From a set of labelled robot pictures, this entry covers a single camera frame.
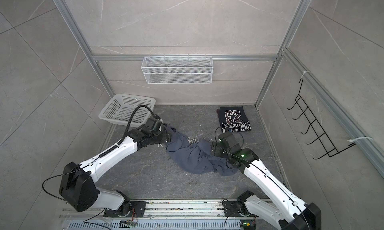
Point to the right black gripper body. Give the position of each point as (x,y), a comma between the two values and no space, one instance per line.
(217,147)

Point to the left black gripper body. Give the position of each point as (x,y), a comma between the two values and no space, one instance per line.
(161,137)

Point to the grey-blue tank top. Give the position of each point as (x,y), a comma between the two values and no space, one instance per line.
(195,158)

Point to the navy red-trimmed tank top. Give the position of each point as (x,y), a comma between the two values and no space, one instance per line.
(233,119)

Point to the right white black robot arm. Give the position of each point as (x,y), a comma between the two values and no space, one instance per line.
(286,211)

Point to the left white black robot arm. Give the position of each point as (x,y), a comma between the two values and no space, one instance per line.
(78,183)

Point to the white plastic laundry basket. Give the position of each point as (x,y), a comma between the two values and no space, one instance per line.
(119,109)

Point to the white wire mesh shelf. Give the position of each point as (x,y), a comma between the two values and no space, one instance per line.
(178,70)

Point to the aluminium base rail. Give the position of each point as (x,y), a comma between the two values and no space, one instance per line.
(165,215)

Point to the black wire hook rack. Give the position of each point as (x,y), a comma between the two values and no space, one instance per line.
(315,126)

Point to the aluminium frame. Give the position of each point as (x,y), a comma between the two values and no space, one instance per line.
(369,148)

